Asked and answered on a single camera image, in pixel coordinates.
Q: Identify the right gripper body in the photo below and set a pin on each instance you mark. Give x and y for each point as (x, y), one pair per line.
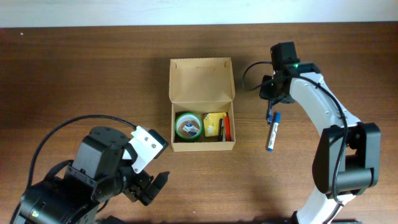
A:
(273, 101)

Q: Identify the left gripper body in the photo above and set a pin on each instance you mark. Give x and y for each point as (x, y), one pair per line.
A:
(137, 188)

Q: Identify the blue whiteboard marker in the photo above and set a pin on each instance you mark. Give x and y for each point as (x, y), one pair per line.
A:
(274, 129)

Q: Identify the blue ballpoint pen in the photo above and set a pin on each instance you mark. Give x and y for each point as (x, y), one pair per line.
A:
(269, 115)

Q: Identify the blue white staples box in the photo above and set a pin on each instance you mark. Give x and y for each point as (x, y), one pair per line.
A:
(191, 129)

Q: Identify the green tape roll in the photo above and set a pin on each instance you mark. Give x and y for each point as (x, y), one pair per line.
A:
(179, 132)

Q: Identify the yellow spiral notepad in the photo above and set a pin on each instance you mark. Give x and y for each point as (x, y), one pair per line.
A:
(211, 123)

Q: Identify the brown cardboard box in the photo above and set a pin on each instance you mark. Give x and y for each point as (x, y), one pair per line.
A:
(200, 86)

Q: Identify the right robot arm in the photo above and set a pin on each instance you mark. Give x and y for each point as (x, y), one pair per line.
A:
(347, 158)

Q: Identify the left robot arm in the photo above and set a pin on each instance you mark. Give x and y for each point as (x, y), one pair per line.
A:
(107, 164)

